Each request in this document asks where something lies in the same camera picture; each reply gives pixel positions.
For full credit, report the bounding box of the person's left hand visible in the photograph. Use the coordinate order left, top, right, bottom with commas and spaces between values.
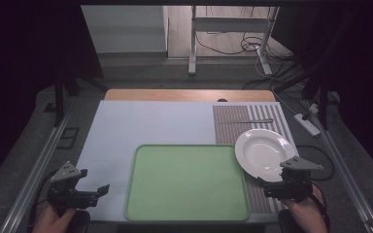
32, 202, 79, 233

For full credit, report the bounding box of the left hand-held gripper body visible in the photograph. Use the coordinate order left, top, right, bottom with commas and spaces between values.
47, 160, 99, 212

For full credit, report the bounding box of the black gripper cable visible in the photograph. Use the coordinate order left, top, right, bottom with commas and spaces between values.
27, 169, 61, 232
310, 182, 332, 233

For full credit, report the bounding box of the white cabinet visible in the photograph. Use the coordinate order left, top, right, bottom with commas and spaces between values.
80, 4, 170, 54

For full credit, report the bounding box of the black cable loop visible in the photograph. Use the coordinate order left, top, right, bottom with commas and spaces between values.
295, 145, 335, 182

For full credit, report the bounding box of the white plate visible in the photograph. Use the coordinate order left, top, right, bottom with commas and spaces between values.
234, 128, 297, 183

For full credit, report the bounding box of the black stand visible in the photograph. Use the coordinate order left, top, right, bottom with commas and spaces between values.
273, 61, 341, 131
43, 72, 82, 128

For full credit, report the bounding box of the person's right hand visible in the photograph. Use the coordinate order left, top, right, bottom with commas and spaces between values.
284, 183, 326, 233

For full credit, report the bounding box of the white power strip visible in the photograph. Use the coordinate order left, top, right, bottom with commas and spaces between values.
292, 113, 322, 137

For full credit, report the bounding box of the aluminium rail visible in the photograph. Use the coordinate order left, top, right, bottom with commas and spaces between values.
309, 113, 373, 233
0, 111, 74, 233

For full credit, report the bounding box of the silver table knife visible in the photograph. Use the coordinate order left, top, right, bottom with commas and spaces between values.
219, 118, 274, 125

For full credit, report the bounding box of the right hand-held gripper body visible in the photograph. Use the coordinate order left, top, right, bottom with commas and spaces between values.
263, 155, 324, 204

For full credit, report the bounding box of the pale blue table sheet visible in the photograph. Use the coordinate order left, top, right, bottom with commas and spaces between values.
76, 99, 299, 224

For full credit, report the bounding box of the black floor cable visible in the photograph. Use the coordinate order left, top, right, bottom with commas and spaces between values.
195, 32, 302, 91

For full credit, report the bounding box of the green tray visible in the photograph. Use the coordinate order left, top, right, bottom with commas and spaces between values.
124, 144, 251, 222

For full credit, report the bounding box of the striped placemat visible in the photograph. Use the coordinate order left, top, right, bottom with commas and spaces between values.
212, 103, 298, 215

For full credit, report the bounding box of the grey metal desk frame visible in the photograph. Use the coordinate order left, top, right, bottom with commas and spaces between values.
187, 5, 280, 77

